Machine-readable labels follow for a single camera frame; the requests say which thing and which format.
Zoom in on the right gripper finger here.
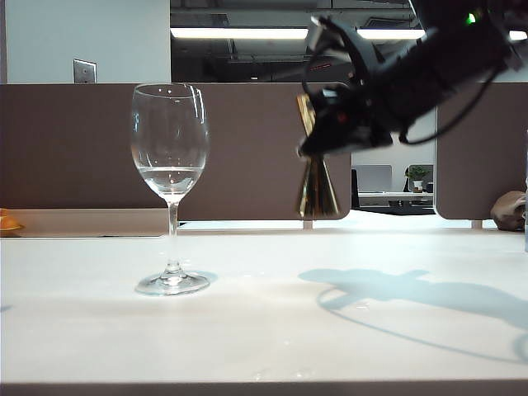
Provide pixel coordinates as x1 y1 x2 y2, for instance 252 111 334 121
297 123 394 158

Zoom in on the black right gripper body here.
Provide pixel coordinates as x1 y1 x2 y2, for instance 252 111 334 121
315 69 408 144

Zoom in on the gold double cone jigger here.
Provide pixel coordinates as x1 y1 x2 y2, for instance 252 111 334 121
295 92 342 219

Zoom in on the clear stemmed wine glass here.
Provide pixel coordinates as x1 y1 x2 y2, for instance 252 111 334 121
130 83 211 297

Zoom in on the grey background desk screen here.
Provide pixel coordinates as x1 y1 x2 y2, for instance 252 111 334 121
354 164 393 194

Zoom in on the white background desk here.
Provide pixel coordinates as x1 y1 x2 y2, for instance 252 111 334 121
357 191 435 207

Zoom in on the wide brown desk divider panel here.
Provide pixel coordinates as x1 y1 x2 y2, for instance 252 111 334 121
0 82 354 222

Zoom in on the small green potted plant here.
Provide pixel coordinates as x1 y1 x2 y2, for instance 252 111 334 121
404 165 431 194

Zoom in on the long white ceiling light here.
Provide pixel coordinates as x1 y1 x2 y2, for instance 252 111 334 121
170 26 528 41

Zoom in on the brown crumpled bag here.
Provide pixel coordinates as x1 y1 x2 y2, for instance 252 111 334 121
489 191 528 232

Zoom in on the orange object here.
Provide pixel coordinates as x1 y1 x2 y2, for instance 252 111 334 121
0 208 24 237

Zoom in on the black camera cable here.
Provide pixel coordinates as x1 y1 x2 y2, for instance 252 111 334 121
302 24 368 108

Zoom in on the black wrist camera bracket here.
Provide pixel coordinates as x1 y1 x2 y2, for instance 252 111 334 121
329 18 380 83

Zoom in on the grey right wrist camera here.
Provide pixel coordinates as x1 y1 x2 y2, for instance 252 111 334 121
307 16 351 54

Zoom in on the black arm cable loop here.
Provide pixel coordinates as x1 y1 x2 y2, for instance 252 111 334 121
398 69 501 145

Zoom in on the grey wall switch plate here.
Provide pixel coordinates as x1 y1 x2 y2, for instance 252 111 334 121
73 59 98 84

